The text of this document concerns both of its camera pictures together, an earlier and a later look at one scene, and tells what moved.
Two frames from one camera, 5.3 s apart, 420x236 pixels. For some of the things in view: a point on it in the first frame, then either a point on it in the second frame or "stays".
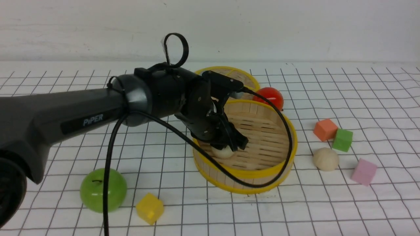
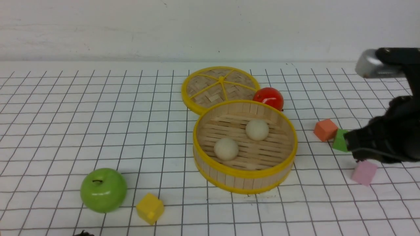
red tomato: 272,94 stays
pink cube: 363,172 stays
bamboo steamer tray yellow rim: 264,155 stays
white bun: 325,159 to 257,129
